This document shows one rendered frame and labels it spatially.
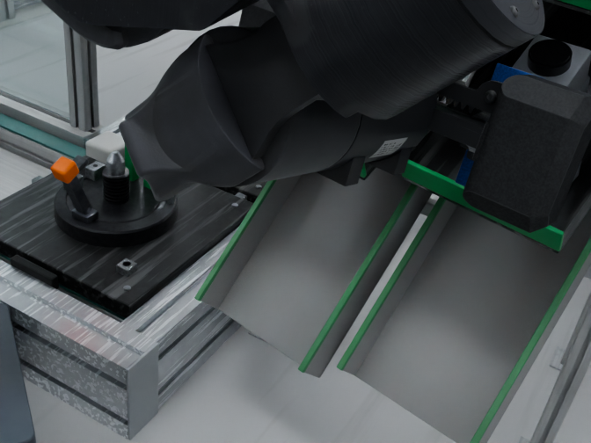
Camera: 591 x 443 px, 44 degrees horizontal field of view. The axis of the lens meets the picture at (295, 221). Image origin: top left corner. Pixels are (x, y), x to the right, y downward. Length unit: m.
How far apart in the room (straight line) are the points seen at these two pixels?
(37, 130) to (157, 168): 0.86
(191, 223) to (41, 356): 0.22
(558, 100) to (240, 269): 0.46
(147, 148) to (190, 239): 0.58
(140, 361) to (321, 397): 0.22
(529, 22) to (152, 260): 0.64
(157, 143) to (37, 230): 0.61
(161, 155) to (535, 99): 0.15
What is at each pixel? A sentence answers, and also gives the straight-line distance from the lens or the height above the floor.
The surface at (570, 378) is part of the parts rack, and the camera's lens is 0.77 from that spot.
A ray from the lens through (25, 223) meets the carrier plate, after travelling 0.89.
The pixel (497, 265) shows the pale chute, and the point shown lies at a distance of 0.68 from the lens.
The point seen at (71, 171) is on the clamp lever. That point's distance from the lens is 0.79.
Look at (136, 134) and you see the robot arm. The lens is 0.27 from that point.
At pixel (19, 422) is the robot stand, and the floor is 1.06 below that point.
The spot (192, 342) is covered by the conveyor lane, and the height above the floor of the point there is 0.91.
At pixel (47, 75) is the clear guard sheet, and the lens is 1.12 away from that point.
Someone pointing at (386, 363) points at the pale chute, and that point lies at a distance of 0.68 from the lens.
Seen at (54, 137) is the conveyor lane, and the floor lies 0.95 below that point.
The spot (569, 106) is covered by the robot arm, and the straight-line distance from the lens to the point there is 0.32.
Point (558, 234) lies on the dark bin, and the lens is 0.53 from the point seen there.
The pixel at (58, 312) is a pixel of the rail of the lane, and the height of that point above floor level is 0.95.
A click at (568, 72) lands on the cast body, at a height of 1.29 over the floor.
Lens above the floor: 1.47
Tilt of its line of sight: 34 degrees down
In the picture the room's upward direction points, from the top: 8 degrees clockwise
